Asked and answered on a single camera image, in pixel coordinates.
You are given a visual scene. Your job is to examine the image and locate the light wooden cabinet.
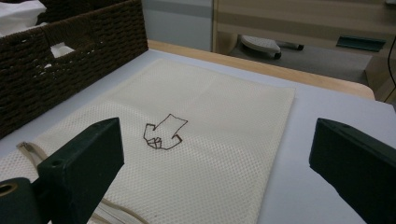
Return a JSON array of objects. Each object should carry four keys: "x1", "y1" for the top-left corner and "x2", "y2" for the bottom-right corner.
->
[{"x1": 211, "y1": 0, "x2": 396, "y2": 102}]

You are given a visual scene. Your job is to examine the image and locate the cream mesh laundry bag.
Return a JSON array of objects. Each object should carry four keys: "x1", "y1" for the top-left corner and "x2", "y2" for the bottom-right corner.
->
[{"x1": 0, "y1": 58, "x2": 296, "y2": 224}]

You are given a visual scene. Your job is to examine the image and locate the white round pedestal base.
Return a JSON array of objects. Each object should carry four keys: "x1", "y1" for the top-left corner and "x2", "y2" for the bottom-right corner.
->
[{"x1": 239, "y1": 34, "x2": 283, "y2": 61}]

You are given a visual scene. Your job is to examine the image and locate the black cable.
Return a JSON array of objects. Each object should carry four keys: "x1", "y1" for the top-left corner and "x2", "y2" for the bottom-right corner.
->
[{"x1": 383, "y1": 33, "x2": 396, "y2": 105}]

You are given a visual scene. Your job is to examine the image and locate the dark green tray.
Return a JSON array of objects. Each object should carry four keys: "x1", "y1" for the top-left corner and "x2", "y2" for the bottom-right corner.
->
[{"x1": 335, "y1": 35, "x2": 388, "y2": 53}]

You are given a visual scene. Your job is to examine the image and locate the black cylinder bar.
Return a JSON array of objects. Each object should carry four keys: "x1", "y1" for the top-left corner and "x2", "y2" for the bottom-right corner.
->
[{"x1": 275, "y1": 40, "x2": 305, "y2": 51}]

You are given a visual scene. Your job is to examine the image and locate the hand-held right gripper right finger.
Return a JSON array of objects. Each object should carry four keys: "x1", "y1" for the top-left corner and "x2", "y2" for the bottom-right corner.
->
[{"x1": 308, "y1": 118, "x2": 396, "y2": 224}]

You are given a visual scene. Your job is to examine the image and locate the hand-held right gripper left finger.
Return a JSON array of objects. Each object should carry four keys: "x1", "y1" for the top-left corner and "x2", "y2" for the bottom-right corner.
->
[{"x1": 36, "y1": 117, "x2": 125, "y2": 224}]

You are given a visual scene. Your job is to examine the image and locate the dark brown woven basket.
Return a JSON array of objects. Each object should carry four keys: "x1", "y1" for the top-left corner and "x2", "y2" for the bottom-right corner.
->
[{"x1": 0, "y1": 0, "x2": 149, "y2": 140}]

